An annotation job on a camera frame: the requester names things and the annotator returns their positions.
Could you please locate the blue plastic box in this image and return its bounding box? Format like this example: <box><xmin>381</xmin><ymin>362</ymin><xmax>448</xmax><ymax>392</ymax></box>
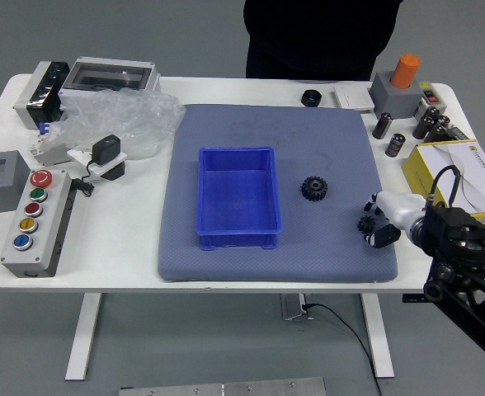
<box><xmin>195</xmin><ymin>146</ymin><xmax>284</xmax><ymax>252</ymax></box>

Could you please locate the person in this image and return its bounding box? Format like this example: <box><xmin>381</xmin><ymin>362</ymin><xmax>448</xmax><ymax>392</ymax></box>
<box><xmin>242</xmin><ymin>0</ymin><xmax>404</xmax><ymax>83</ymax></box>

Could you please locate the black power adapter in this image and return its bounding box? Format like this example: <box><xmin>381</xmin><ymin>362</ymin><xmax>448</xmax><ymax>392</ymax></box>
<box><xmin>91</xmin><ymin>134</ymin><xmax>122</xmax><ymax>163</ymax></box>

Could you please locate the grey clear-lid distribution box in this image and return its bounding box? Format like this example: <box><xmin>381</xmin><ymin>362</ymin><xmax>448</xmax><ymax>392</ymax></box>
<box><xmin>57</xmin><ymin>56</ymin><xmax>162</xmax><ymax>108</ymax></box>

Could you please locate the grey hollow square block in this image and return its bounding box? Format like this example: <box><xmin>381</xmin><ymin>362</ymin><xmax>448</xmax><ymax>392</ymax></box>
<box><xmin>0</xmin><ymin>150</ymin><xmax>30</xmax><ymax>215</ymax></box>

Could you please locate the white socket plate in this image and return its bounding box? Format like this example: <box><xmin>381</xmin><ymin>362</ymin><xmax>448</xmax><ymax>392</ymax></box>
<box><xmin>66</xmin><ymin>147</ymin><xmax>129</xmax><ymax>182</ymax></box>

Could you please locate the white table leg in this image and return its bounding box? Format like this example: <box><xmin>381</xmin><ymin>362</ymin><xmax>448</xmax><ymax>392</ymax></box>
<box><xmin>64</xmin><ymin>292</ymin><xmax>103</xmax><ymax>381</ymax></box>
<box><xmin>358</xmin><ymin>293</ymin><xmax>395</xmax><ymax>379</ymax></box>

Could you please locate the white circuit breaker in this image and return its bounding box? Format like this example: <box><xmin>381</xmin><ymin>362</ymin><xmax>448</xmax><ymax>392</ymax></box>
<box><xmin>28</xmin><ymin>121</ymin><xmax>73</xmax><ymax>167</ymax></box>

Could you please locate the grey box with black panel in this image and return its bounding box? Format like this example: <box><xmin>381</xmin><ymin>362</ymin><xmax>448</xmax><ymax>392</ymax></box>
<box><xmin>12</xmin><ymin>60</ymin><xmax>71</xmax><ymax>130</ymax></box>

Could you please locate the clear plastic bag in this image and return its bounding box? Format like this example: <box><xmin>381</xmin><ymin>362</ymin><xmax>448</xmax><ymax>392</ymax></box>
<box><xmin>44</xmin><ymin>88</ymin><xmax>187</xmax><ymax>162</ymax></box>

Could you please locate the black hex nut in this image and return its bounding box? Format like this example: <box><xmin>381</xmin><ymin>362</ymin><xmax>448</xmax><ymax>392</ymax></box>
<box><xmin>300</xmin><ymin>87</ymin><xmax>323</xmax><ymax>108</ymax></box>

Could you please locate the silver table control box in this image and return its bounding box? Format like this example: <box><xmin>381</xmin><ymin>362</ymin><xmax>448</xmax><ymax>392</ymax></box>
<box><xmin>279</xmin><ymin>293</ymin><xmax>314</xmax><ymax>322</ymax></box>

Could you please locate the white red-button switch box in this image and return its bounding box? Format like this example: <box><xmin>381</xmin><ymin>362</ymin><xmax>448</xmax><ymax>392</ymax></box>
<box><xmin>411</xmin><ymin>80</ymin><xmax>450</xmax><ymax>116</ymax></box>

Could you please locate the black adapter cord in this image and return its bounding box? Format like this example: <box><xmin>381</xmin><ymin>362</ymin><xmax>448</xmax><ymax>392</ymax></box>
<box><xmin>69</xmin><ymin>158</ymin><xmax>97</xmax><ymax>198</ymax></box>

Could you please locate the blue-grey mat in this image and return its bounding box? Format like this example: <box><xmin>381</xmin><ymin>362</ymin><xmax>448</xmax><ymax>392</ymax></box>
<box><xmin>157</xmin><ymin>102</ymin><xmax>399</xmax><ymax>284</ymax></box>

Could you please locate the yellow and white carton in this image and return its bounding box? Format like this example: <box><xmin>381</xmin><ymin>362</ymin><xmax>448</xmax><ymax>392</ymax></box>
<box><xmin>402</xmin><ymin>139</ymin><xmax>485</xmax><ymax>226</ymax></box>

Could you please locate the small black gear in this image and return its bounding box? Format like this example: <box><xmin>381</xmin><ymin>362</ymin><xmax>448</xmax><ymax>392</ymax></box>
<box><xmin>356</xmin><ymin>214</ymin><xmax>376</xmax><ymax>237</ymax></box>

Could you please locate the white wall switch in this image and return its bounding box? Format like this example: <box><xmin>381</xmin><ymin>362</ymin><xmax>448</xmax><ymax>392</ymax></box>
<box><xmin>332</xmin><ymin>84</ymin><xmax>375</xmax><ymax>113</ymax></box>

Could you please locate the big black gear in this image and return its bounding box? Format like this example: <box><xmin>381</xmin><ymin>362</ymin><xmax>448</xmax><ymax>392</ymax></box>
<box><xmin>299</xmin><ymin>175</ymin><xmax>329</xmax><ymax>203</ymax></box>

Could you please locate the small black labelled component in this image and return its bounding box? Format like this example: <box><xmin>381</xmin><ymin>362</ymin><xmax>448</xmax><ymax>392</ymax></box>
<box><xmin>446</xmin><ymin>125</ymin><xmax>473</xmax><ymax>144</ymax></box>

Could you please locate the grey five-button control box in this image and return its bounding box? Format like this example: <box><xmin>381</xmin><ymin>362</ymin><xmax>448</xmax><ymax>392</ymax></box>
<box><xmin>0</xmin><ymin>167</ymin><xmax>78</xmax><ymax>279</ymax></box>

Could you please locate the grey block holder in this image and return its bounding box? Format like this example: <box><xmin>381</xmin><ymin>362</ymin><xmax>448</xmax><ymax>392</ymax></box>
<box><xmin>369</xmin><ymin>70</ymin><xmax>424</xmax><ymax>120</ymax></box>

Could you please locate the orange cylinder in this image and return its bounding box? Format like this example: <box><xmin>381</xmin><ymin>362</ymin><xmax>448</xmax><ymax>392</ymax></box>
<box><xmin>390</xmin><ymin>53</ymin><xmax>421</xmax><ymax>90</ymax></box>

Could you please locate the silver metal plate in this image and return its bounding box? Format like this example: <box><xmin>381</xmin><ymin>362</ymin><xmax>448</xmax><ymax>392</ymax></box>
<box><xmin>117</xmin><ymin>375</ymin><xmax>327</xmax><ymax>396</ymax></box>

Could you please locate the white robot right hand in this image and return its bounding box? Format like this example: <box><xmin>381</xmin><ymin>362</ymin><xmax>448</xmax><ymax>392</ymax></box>
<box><xmin>364</xmin><ymin>190</ymin><xmax>427</xmax><ymax>249</ymax></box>

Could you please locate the black power cable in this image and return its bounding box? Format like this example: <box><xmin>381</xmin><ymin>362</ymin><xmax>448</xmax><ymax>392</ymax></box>
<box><xmin>304</xmin><ymin>303</ymin><xmax>386</xmax><ymax>396</ymax></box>

